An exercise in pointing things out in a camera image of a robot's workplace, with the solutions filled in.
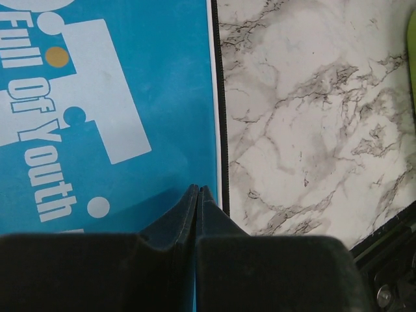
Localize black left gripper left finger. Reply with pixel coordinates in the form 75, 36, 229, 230
1, 185, 198, 311

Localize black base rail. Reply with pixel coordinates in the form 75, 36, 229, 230
351, 203, 415, 311

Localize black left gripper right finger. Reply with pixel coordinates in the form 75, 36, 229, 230
196, 187, 371, 311

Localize blue racket bag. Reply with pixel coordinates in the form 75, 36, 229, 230
1, 1, 229, 237

